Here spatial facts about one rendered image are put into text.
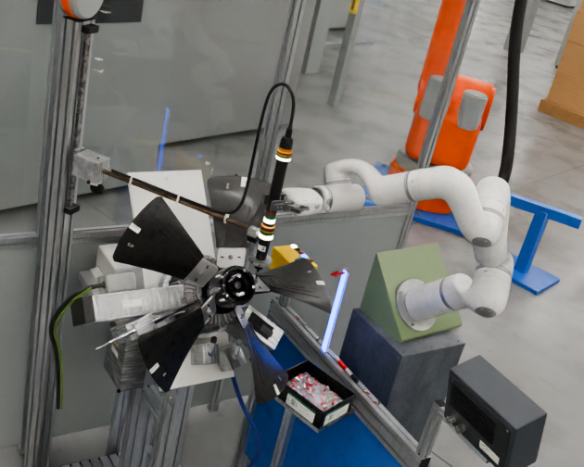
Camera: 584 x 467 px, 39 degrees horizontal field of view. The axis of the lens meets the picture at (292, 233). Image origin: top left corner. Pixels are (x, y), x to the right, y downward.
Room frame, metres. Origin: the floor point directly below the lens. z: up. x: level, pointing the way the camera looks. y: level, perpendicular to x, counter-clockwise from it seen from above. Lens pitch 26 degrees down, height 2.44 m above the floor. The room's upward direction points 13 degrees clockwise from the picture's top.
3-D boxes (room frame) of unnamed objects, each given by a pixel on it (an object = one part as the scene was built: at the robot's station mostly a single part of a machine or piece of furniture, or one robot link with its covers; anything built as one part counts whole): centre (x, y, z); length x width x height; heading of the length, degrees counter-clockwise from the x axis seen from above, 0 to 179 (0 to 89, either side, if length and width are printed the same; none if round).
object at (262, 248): (2.17, 0.07, 1.47); 0.04 x 0.04 x 0.46
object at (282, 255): (2.62, -0.03, 1.02); 0.16 x 0.10 x 0.11; 38
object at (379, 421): (2.31, -0.27, 0.82); 0.90 x 0.04 x 0.08; 38
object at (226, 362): (2.15, 0.10, 0.91); 0.12 x 0.08 x 0.12; 38
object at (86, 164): (2.36, 0.67, 1.35); 0.10 x 0.07 x 0.08; 73
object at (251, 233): (2.17, 0.08, 1.31); 0.09 x 0.07 x 0.10; 73
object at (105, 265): (2.51, 0.58, 0.92); 0.17 x 0.16 x 0.11; 38
